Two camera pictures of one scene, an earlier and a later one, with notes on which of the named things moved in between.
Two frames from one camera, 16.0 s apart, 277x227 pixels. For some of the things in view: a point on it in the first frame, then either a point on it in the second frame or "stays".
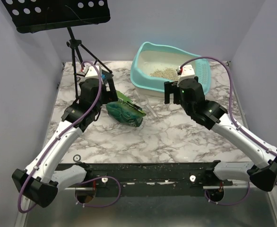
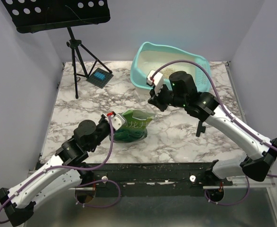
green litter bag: (125, 111) → (134, 128)
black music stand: (33, 15) stays
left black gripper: (110, 96) → (102, 119)
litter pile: (167, 73) stays
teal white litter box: (153, 65) stays
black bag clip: (136, 107) → (200, 128)
